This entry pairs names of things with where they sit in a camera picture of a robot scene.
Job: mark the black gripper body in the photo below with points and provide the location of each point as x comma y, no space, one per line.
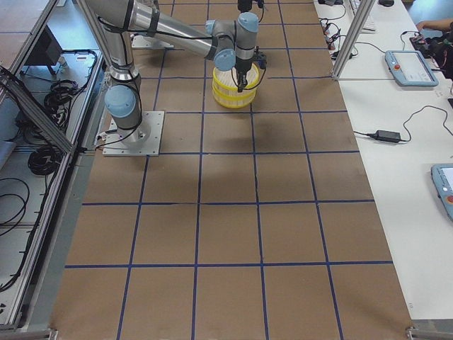
243,66

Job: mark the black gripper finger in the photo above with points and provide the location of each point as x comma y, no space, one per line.
243,80
239,81

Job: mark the yellow bamboo steamer layer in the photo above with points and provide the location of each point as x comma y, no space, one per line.
233,102
227,83

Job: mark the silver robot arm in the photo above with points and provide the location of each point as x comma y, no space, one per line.
229,44
246,5

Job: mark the person forearm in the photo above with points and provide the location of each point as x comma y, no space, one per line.
441,25

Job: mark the black power brick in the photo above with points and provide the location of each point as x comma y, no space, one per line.
385,136

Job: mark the teach pendant with red button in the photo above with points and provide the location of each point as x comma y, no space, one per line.
409,68

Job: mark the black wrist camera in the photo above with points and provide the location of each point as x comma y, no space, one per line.
261,59

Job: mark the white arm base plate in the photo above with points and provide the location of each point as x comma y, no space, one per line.
141,42
144,141

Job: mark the right side frame post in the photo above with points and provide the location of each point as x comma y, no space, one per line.
360,13

